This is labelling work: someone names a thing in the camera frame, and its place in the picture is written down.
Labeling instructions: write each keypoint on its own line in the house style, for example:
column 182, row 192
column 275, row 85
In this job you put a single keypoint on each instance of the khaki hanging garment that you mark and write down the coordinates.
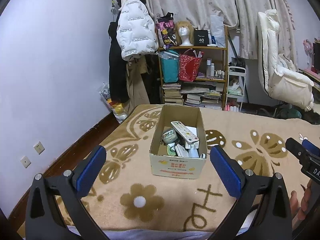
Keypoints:
column 136, row 87

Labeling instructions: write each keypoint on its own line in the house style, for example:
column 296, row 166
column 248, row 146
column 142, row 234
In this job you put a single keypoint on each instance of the red patterned gift bag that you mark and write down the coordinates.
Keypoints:
column 188, row 67

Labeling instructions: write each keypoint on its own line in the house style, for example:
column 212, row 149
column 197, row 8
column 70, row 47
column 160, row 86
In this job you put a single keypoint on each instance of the cream padded chair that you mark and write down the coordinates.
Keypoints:
column 285, row 80

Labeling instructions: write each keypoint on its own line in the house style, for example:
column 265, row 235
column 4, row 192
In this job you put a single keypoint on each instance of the white puffer jacket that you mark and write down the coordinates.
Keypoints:
column 135, row 30

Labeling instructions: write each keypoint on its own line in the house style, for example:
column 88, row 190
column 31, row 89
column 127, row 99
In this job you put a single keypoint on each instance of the white charger adapter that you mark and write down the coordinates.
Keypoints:
column 181, row 151

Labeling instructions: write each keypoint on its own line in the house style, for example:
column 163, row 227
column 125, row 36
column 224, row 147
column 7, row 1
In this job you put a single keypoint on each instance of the person's right hand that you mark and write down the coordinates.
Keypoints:
column 305, row 202

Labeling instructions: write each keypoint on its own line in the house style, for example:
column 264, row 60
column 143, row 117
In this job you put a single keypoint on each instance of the white wall socket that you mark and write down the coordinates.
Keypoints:
column 25, row 162
column 39, row 148

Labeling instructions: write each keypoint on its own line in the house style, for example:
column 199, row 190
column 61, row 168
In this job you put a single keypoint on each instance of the row of small bottles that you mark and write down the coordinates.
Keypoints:
column 220, row 73

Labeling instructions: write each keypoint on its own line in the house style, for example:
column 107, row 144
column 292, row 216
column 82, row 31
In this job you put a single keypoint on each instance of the green bag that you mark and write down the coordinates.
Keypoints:
column 287, row 112

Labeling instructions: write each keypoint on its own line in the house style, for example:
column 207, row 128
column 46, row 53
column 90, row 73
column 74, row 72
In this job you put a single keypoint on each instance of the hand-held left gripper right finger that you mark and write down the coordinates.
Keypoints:
column 225, row 172

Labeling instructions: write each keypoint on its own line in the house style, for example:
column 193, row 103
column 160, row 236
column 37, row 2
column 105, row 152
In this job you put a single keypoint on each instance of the mannequin head with blond wig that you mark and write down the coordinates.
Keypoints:
column 185, row 33

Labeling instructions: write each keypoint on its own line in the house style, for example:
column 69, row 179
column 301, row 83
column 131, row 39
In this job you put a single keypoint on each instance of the pink desk fan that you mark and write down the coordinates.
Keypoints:
column 308, row 47

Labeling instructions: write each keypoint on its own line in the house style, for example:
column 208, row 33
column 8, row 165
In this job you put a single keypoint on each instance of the black box with white print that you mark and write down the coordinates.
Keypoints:
column 201, row 38

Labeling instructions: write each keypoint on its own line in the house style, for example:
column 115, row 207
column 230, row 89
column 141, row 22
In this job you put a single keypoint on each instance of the teal bag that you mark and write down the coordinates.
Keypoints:
column 169, row 70

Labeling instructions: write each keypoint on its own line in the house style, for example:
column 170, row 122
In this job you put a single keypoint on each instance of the black purple printed bag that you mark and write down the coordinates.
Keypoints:
column 166, row 31

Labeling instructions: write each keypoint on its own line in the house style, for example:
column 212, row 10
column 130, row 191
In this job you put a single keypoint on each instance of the short white plastic bottle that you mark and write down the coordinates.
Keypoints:
column 212, row 70

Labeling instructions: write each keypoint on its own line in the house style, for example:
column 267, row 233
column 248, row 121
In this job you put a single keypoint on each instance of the clear plastic bag with packets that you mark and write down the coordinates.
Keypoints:
column 115, row 107

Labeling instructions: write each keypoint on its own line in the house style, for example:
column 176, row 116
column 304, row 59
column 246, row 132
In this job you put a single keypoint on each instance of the white card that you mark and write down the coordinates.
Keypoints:
column 193, row 130

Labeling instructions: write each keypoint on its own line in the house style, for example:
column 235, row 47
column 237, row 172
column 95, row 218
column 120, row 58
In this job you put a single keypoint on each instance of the pile of books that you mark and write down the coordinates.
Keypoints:
column 173, row 93

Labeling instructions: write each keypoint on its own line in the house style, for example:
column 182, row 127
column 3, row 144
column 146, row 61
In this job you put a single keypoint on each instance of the lilac bed sheet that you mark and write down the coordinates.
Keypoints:
column 150, row 235

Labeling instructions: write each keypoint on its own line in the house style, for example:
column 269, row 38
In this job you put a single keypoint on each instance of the white rolling cart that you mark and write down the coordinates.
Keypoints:
column 245, row 80

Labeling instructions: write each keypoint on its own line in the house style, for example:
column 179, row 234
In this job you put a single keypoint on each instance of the white remote control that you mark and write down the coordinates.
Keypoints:
column 183, row 131

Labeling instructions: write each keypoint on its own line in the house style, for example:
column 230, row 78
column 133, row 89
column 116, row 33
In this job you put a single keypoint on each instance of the wooden shelf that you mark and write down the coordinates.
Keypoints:
column 226, row 60

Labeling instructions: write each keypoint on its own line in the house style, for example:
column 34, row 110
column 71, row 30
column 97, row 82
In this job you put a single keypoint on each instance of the light blue power bank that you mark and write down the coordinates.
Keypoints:
column 193, row 153

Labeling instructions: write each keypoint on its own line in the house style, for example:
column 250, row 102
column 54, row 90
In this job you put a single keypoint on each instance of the pale green tissue pack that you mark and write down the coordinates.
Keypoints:
column 235, row 91

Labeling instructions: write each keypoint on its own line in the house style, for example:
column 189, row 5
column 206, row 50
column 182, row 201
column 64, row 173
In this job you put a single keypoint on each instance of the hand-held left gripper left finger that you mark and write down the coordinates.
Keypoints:
column 91, row 171

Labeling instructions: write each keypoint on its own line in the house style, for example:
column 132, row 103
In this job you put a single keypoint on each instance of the black hanging coat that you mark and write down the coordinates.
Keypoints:
column 117, row 75

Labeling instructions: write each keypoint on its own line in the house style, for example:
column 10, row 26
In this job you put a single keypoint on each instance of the row of pink white rolls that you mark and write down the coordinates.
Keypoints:
column 232, row 108

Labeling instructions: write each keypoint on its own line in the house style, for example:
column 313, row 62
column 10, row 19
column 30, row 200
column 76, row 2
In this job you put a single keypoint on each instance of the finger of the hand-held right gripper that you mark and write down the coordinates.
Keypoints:
column 297, row 150
column 312, row 147

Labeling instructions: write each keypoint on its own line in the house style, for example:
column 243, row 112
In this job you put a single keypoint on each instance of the green round disc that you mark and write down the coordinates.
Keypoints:
column 171, row 150

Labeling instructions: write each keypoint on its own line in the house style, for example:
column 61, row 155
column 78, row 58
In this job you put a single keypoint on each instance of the beige printed blanket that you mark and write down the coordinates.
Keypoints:
column 250, row 130

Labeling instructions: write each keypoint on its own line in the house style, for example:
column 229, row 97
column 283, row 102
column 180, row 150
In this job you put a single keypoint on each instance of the round cartoon printed case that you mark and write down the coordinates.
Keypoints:
column 169, row 136

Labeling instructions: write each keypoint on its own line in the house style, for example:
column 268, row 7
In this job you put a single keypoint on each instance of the cardboard box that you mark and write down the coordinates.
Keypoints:
column 175, row 165

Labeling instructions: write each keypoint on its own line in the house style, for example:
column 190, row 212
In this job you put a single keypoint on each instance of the white plastic bag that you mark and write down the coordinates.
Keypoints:
column 217, row 31

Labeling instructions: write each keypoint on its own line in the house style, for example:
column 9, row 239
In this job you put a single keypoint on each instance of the pile of magazines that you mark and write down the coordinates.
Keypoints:
column 202, row 97

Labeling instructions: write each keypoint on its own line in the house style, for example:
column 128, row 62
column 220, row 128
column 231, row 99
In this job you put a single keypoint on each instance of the tall white plastic bottle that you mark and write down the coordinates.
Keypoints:
column 209, row 68

